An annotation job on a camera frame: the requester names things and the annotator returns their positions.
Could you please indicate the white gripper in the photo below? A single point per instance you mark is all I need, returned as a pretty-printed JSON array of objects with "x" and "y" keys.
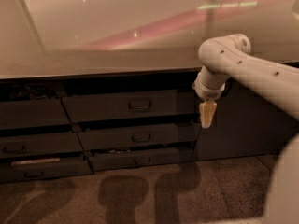
[{"x": 208, "y": 92}]

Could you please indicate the dark drawer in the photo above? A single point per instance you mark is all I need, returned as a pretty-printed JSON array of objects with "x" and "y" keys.
[
  {"x": 142, "y": 158},
  {"x": 32, "y": 113},
  {"x": 128, "y": 105},
  {"x": 138, "y": 136},
  {"x": 44, "y": 170},
  {"x": 38, "y": 144}
]

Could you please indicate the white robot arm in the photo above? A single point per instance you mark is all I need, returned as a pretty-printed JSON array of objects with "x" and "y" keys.
[{"x": 229, "y": 56}]

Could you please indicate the dark cabinet door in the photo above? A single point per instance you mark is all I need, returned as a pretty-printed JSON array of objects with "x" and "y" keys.
[{"x": 244, "y": 125}]

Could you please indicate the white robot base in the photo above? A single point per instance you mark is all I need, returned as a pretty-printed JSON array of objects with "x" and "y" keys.
[{"x": 282, "y": 202}]

